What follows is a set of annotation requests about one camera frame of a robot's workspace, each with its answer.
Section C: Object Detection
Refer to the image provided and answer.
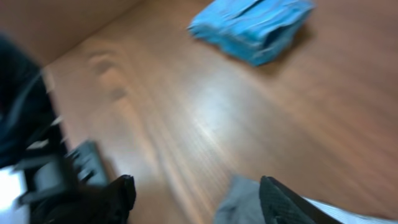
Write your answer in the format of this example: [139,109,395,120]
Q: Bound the folded blue denim shorts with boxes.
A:
[187,0,315,66]

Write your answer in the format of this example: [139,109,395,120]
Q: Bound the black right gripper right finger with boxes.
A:
[259,176,340,224]

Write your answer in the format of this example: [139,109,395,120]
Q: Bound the grey cotton shorts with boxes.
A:
[213,175,265,224]

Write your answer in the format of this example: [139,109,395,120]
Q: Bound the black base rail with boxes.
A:
[14,118,110,205]

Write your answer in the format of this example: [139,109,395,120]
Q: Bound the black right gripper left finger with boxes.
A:
[30,175,136,224]

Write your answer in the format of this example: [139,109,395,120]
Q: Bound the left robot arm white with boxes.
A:
[1,35,55,168]

